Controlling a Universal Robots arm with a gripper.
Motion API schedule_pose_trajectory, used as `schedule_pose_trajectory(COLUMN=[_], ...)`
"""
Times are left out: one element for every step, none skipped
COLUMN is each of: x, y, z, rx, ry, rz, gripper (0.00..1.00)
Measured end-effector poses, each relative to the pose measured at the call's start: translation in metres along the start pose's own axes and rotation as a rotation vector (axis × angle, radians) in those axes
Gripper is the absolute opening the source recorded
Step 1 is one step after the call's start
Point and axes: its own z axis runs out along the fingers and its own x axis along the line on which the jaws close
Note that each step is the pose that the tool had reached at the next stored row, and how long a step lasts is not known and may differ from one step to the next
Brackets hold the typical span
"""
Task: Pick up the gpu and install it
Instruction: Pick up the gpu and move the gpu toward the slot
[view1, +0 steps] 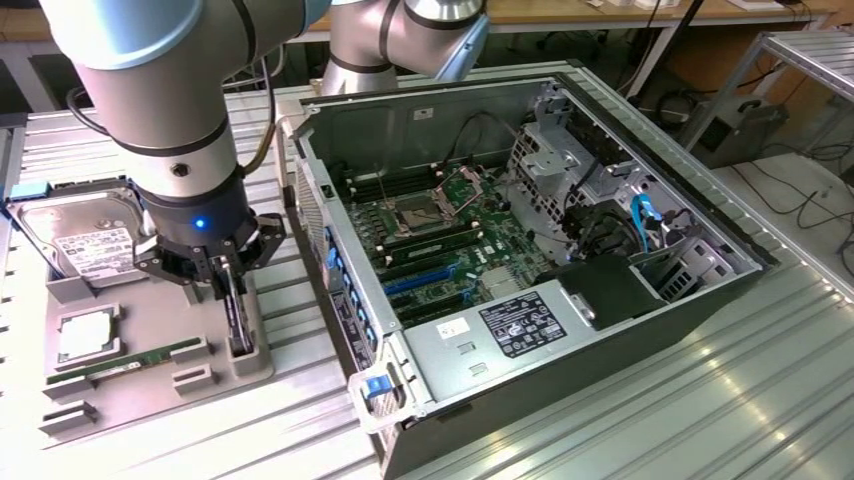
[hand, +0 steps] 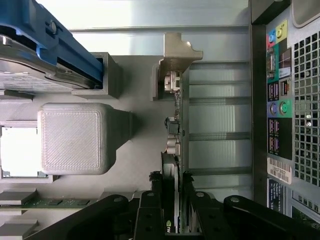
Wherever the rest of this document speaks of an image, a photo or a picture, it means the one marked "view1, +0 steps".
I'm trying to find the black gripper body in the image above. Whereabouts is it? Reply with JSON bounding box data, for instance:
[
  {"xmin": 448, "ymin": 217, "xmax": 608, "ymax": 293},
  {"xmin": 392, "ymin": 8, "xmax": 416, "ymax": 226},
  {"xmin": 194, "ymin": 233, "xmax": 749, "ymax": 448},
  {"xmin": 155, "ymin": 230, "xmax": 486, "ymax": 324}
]
[{"xmin": 139, "ymin": 172, "xmax": 266, "ymax": 262}]

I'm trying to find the grey parts rack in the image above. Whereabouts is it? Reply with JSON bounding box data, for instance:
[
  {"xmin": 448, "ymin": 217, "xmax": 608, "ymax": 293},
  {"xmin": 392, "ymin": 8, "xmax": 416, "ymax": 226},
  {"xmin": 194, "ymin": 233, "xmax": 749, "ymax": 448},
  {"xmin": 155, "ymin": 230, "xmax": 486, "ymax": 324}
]
[{"xmin": 38, "ymin": 182, "xmax": 279, "ymax": 444}]

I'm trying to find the silver hard disk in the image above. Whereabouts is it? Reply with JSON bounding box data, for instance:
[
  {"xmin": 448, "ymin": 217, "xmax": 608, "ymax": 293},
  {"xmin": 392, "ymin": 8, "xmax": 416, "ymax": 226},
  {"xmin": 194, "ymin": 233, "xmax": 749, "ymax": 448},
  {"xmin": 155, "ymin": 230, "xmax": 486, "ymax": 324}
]
[{"xmin": 15, "ymin": 191, "xmax": 150, "ymax": 291}]

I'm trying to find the blue card retainer strip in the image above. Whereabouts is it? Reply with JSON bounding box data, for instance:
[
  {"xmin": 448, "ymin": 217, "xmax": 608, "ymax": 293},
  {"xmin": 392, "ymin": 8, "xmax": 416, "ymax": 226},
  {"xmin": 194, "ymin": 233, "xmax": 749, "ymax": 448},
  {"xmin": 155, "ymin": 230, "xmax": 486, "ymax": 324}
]
[{"xmin": 322, "ymin": 226, "xmax": 381, "ymax": 362}]

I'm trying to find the silver CPU chip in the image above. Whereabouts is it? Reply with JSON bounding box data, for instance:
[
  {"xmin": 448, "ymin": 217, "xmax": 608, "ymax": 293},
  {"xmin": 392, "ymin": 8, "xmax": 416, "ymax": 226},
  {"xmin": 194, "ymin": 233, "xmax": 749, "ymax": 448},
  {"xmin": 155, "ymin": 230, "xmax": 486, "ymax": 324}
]
[{"xmin": 57, "ymin": 313, "xmax": 117, "ymax": 363}]

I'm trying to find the green RAM stick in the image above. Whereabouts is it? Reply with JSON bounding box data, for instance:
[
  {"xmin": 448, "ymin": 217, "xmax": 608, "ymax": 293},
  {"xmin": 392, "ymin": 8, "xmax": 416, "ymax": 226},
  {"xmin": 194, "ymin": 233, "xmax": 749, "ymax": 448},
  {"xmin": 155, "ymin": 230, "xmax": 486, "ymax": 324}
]
[{"xmin": 49, "ymin": 343, "xmax": 203, "ymax": 385}]

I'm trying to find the CPU socket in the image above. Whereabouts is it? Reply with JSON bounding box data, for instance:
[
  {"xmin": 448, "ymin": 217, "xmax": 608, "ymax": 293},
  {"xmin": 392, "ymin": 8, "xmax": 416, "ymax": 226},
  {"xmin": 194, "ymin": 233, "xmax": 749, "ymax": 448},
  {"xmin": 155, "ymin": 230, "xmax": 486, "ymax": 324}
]
[{"xmin": 392, "ymin": 198, "xmax": 444, "ymax": 237}]

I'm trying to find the blue expansion slot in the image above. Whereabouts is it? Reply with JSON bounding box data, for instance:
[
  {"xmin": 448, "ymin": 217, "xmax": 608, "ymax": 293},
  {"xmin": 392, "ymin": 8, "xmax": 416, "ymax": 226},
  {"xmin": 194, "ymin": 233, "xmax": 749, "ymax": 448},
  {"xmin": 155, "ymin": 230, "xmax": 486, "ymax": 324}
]
[{"xmin": 382, "ymin": 264, "xmax": 460, "ymax": 297}]

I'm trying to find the installed black RAM stick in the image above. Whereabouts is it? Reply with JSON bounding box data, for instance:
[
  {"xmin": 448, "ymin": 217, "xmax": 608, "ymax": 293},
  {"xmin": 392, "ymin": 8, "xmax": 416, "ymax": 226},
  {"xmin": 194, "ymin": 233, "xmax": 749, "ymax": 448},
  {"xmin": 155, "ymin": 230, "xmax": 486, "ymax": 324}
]
[{"xmin": 385, "ymin": 227, "xmax": 484, "ymax": 265}]

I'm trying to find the black expansion slot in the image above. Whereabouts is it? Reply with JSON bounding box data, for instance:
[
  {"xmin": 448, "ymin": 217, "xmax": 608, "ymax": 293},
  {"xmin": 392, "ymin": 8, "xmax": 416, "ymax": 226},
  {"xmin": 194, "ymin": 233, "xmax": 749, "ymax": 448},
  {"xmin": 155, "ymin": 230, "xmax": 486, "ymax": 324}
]
[{"xmin": 393, "ymin": 288, "xmax": 470, "ymax": 315}]

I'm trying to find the metal socket cover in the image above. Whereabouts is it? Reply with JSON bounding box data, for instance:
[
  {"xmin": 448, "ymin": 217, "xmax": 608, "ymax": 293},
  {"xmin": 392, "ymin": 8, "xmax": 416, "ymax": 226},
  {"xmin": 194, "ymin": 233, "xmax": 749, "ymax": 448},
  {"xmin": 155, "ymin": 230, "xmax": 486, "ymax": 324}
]
[{"xmin": 432, "ymin": 166, "xmax": 488, "ymax": 207}]

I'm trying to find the green motherboard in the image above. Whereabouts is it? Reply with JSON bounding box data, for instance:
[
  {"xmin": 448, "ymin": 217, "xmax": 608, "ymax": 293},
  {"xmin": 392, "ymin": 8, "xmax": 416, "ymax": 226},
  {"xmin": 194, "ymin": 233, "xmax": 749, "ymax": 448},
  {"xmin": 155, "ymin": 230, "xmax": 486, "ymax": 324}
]
[{"xmin": 341, "ymin": 163, "xmax": 557, "ymax": 330}]

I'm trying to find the silver chipset heat sink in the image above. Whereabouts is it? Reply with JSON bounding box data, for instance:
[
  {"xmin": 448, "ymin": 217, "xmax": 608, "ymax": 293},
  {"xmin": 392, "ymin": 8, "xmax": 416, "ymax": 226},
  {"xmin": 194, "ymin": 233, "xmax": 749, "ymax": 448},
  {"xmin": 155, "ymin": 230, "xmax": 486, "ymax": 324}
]
[{"xmin": 478, "ymin": 266, "xmax": 530, "ymax": 297}]

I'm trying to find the grey power supply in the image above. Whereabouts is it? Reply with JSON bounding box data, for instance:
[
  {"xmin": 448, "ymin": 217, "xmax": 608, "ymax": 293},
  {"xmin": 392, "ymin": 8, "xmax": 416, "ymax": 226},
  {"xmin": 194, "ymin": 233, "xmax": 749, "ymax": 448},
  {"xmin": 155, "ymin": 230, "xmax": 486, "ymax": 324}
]
[{"xmin": 402, "ymin": 278, "xmax": 597, "ymax": 404}]

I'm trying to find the perforated metal disk bay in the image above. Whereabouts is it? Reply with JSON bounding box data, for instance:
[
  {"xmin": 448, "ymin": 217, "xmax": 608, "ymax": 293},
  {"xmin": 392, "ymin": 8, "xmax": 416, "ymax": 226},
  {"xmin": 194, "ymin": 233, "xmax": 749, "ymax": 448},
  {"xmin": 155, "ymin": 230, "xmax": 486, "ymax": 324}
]
[{"xmin": 505, "ymin": 121, "xmax": 592, "ymax": 254}]

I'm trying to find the black plastic fan shroud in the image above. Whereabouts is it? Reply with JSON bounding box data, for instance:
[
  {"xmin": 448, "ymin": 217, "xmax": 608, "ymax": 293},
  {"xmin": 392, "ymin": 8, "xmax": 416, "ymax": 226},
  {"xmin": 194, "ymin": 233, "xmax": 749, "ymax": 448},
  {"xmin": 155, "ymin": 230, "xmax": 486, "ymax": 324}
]
[{"xmin": 556, "ymin": 253, "xmax": 670, "ymax": 332}]

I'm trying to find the open black PC case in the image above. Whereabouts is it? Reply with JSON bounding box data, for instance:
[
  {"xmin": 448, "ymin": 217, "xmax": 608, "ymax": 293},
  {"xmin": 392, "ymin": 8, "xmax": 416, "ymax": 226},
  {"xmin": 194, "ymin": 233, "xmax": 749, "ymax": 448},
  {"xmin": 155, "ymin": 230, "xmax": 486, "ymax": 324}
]
[{"xmin": 275, "ymin": 59, "xmax": 784, "ymax": 480}]

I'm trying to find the small metal disk bay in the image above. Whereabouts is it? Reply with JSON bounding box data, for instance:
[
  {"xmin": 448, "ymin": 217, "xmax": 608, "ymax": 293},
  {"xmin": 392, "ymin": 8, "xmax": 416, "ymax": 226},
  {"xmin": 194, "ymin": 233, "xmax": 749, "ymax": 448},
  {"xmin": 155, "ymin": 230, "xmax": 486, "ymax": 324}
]
[{"xmin": 629, "ymin": 238, "xmax": 737, "ymax": 303}]

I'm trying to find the wooden desk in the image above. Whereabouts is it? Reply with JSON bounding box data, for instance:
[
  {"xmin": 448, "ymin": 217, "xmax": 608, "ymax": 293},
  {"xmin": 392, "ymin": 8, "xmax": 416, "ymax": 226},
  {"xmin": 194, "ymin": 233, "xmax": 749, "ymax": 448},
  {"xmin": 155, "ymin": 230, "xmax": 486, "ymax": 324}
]
[{"xmin": 292, "ymin": 0, "xmax": 837, "ymax": 45}]

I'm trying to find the black equipment box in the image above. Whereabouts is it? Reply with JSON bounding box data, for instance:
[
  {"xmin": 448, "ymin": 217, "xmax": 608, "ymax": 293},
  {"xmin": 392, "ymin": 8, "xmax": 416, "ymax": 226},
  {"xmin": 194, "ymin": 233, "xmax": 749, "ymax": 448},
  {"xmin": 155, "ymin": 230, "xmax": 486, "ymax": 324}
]
[{"xmin": 692, "ymin": 96, "xmax": 791, "ymax": 170}]

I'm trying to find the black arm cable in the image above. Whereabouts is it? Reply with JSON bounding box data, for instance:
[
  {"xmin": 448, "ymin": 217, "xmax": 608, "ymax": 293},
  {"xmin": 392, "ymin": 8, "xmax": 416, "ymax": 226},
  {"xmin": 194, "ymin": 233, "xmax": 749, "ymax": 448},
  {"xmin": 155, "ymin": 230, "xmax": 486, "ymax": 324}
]
[{"xmin": 65, "ymin": 54, "xmax": 278, "ymax": 177}]

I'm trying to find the blue disk bracket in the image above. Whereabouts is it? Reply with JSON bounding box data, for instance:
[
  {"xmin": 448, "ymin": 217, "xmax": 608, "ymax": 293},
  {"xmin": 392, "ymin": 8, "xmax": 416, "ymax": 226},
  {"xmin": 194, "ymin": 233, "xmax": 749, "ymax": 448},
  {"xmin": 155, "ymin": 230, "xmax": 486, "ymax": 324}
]
[{"xmin": 3, "ymin": 172, "xmax": 139, "ymax": 206}]

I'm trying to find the long black wire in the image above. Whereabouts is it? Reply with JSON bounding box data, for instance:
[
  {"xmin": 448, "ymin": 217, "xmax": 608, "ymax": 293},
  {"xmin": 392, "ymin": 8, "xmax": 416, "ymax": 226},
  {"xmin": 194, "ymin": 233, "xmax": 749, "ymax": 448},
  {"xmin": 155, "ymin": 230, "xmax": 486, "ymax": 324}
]
[{"xmin": 449, "ymin": 111, "xmax": 521, "ymax": 167}]

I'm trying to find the black wire bundle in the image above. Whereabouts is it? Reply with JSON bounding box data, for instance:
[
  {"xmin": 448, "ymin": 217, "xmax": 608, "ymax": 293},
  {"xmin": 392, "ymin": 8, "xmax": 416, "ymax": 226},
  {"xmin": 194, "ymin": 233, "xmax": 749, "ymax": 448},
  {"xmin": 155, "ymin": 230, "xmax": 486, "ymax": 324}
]
[{"xmin": 562, "ymin": 202, "xmax": 644, "ymax": 262}]

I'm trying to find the blue data wire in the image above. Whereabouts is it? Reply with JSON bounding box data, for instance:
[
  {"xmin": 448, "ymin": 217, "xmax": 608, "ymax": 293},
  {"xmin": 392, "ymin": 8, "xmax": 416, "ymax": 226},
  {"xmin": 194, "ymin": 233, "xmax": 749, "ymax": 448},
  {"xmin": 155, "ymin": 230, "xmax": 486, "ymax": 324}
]
[{"xmin": 629, "ymin": 193, "xmax": 670, "ymax": 252}]

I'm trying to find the coiled black floor cable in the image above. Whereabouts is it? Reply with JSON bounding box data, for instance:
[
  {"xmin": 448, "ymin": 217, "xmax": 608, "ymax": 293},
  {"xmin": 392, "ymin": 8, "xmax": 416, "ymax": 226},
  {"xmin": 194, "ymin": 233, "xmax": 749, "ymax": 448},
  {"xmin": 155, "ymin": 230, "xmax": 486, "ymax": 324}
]
[{"xmin": 656, "ymin": 91, "xmax": 697, "ymax": 125}]

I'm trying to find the black cable on table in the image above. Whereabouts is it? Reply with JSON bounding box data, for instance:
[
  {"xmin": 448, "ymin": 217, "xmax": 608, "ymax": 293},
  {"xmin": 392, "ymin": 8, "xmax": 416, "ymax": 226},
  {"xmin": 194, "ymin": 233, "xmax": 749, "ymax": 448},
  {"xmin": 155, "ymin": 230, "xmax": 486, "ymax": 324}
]
[{"xmin": 729, "ymin": 158, "xmax": 854, "ymax": 229}]

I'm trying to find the aluminium profile frame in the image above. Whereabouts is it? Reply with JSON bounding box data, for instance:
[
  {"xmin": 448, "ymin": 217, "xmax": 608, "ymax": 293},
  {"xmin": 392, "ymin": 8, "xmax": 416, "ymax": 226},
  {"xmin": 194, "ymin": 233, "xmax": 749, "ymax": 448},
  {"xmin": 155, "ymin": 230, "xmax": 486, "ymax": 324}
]
[{"xmin": 678, "ymin": 31, "xmax": 854, "ymax": 151}]

